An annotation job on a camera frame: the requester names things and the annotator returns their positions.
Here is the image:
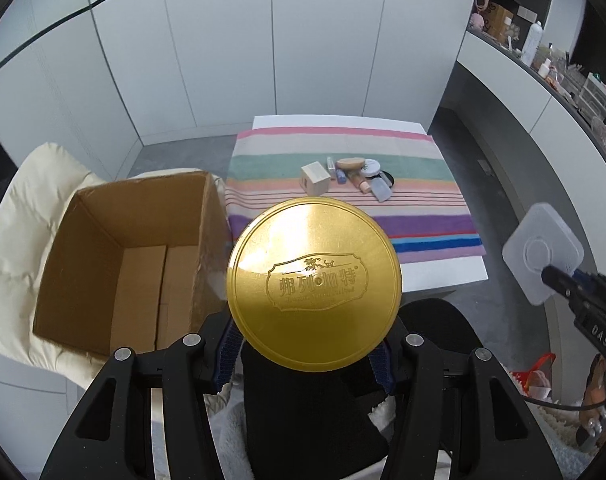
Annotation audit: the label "red jar gold lid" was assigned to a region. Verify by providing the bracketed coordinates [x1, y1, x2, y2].
[226, 197, 403, 373]

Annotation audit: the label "black round powder puff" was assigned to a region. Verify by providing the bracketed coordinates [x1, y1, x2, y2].
[379, 170, 395, 188]

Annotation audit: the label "clear bottle pink cap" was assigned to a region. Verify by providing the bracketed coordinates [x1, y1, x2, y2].
[347, 171, 371, 194]

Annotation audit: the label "white round compact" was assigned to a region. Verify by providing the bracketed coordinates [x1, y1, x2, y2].
[360, 158, 381, 179]

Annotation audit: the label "small purple bottle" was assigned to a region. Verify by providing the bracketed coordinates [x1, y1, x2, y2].
[335, 169, 347, 184]

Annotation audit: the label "small clear vial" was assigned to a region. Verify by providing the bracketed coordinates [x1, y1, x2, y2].
[326, 156, 336, 180]

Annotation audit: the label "beige carton box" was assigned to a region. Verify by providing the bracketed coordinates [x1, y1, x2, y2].
[300, 162, 331, 196]

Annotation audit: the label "person's right hand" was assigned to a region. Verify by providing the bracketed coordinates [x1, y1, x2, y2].
[576, 354, 606, 452]

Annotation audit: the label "person's black trouser legs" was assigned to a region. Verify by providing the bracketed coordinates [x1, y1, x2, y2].
[232, 298, 484, 480]

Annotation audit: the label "brown cardboard box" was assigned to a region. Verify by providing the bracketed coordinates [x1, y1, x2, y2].
[33, 171, 231, 356]

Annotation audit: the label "colourful striped cloth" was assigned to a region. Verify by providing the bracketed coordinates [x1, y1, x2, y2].
[224, 126, 486, 265]

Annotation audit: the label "cream padded chair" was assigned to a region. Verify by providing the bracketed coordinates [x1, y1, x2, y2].
[0, 141, 229, 391]

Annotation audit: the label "white spray bottle on shelf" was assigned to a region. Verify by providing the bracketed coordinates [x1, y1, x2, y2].
[520, 21, 544, 67]

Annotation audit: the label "beige powder puff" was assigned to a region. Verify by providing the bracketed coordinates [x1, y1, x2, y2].
[335, 157, 366, 172]

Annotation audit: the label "brown box on shelf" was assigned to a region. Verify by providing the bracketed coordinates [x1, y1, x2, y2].
[481, 2, 513, 42]

